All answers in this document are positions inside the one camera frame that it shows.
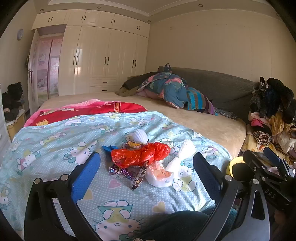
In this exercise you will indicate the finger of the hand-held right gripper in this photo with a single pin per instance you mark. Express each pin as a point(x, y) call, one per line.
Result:
point(254, 161)
point(275, 160)

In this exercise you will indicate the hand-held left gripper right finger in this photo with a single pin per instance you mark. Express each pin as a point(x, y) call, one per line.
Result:
point(204, 171)

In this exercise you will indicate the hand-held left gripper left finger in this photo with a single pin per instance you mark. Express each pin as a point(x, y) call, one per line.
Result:
point(86, 176)

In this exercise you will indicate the yellow rimmed black bin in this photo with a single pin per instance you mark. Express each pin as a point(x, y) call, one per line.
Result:
point(233, 165)

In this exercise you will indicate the white tissue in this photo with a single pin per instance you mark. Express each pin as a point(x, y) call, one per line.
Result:
point(186, 148)

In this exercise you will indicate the purple candy wrapper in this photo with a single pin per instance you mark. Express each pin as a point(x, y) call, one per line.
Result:
point(120, 172)

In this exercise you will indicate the blue plastic wrapper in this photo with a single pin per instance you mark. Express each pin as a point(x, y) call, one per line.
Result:
point(109, 148)

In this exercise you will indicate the white plastic bag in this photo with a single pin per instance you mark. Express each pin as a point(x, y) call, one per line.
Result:
point(159, 178)

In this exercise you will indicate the red plastic bag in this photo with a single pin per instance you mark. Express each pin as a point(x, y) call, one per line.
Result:
point(138, 155)

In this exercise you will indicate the yellow cartoon blanket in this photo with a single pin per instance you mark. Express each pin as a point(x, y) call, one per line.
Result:
point(251, 142)

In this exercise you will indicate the white fleece garment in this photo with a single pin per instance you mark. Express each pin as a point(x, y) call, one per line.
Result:
point(286, 141)

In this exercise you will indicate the zebra striped cloth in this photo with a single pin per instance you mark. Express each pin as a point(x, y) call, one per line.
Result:
point(261, 136)

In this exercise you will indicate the yellow knit sweater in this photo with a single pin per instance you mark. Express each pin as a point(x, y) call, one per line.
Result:
point(278, 124)

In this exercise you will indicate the pink garment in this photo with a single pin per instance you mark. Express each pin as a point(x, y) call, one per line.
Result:
point(256, 120)

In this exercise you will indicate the cartoon cat light blue blanket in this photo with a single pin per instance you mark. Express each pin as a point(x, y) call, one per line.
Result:
point(57, 143)

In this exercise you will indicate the beige plush bed cover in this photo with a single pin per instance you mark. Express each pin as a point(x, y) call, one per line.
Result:
point(196, 120)

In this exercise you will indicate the grey patterned cloth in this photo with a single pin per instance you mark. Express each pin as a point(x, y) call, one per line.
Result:
point(225, 113)

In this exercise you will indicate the person's dark teal trouser leg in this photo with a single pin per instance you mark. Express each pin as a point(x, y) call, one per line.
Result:
point(180, 227)

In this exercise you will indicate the pile of clothes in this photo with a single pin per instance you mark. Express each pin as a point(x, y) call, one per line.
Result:
point(275, 97)

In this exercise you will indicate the red blanket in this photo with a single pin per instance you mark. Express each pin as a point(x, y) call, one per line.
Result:
point(92, 111)

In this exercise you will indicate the striped towel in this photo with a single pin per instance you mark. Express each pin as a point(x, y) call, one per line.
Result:
point(196, 99)

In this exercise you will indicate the pink blanket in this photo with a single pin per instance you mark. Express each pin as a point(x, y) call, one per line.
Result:
point(90, 102)

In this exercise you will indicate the grey padded headboard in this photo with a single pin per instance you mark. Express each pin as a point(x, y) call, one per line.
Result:
point(219, 85)

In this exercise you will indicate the beige side table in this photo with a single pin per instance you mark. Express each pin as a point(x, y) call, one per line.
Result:
point(17, 125)

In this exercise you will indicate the teal floral quilt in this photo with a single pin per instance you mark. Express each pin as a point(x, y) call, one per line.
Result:
point(171, 88)

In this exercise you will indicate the brown cloth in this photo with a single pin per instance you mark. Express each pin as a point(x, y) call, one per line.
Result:
point(127, 92)

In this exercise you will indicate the white drawer cabinet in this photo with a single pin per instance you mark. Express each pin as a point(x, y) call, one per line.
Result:
point(3, 134)

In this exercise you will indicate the dark grey pillow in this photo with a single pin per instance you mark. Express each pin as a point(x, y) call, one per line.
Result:
point(138, 80)

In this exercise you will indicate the cartoon cat sliding door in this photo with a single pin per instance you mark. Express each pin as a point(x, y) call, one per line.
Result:
point(49, 69)

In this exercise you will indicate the cream wardrobe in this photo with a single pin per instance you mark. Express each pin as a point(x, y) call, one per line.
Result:
point(97, 53)

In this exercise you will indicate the round wall clock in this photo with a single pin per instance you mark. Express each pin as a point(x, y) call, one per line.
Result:
point(20, 34)

